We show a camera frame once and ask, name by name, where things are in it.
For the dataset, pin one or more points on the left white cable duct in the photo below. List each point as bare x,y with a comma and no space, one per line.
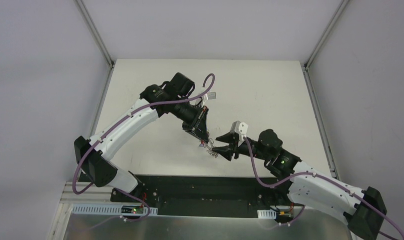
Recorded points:
109,209

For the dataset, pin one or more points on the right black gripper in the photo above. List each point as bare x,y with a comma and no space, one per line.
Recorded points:
236,148

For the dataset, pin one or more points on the white cable duct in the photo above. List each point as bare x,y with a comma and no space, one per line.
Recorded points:
109,209
266,214

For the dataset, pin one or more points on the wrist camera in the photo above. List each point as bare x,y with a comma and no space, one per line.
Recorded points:
238,129
211,95

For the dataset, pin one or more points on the right white cable duct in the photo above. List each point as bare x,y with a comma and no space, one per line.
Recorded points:
266,214

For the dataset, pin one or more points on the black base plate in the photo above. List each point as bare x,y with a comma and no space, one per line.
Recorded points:
208,196

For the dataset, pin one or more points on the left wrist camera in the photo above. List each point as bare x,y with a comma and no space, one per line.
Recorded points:
211,95

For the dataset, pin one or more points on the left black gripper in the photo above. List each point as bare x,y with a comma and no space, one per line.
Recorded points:
196,120

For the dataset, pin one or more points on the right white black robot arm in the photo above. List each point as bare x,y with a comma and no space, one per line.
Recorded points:
361,210

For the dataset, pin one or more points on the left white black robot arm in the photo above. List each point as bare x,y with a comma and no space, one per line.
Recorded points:
94,154

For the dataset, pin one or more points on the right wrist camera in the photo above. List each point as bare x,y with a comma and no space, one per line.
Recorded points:
238,129

